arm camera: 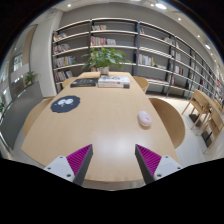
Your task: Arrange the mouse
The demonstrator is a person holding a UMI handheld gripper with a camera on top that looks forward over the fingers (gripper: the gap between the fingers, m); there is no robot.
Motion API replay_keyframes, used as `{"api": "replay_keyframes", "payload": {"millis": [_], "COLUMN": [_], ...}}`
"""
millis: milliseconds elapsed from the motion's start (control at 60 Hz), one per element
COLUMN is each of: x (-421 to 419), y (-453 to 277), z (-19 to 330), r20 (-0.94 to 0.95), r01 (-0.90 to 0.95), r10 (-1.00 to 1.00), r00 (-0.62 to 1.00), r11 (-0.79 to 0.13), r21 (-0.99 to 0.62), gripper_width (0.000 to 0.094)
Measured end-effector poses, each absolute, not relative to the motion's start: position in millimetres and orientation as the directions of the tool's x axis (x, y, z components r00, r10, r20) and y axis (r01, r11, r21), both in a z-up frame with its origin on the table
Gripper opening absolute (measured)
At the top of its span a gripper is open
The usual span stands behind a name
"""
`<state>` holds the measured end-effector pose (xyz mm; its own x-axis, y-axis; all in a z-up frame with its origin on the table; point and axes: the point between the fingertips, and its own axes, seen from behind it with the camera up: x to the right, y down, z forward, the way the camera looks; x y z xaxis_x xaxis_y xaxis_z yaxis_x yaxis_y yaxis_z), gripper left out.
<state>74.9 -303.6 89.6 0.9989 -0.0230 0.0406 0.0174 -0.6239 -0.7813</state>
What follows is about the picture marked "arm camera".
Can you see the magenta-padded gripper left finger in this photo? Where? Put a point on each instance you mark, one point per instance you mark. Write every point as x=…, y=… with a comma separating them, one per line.
x=58, y=166

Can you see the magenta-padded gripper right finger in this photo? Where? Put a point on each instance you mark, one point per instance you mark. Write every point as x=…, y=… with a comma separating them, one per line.
x=166, y=165

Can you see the pink computer mouse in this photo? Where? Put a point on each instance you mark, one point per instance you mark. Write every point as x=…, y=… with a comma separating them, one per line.
x=144, y=118

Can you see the dark cartoon-print mouse pad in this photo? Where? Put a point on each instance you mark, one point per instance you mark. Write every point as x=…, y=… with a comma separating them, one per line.
x=65, y=104

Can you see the group of wooden slatted chairs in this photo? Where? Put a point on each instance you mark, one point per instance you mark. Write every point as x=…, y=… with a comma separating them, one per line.
x=200, y=101

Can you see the black book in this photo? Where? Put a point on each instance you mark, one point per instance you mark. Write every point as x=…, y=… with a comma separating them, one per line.
x=84, y=82

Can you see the small green ledge plant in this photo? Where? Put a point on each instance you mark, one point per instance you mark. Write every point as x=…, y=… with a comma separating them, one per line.
x=30, y=78

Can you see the white illustrated thick book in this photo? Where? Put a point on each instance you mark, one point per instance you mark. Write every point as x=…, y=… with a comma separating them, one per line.
x=114, y=80

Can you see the green potted plant white pot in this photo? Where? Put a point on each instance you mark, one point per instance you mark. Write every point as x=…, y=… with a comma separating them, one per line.
x=104, y=59

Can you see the grey shelf unit with books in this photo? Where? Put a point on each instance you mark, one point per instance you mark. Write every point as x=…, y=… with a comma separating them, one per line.
x=113, y=32

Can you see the group of ceiling lights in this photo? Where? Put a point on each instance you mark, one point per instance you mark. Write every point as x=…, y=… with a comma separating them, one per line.
x=160, y=6

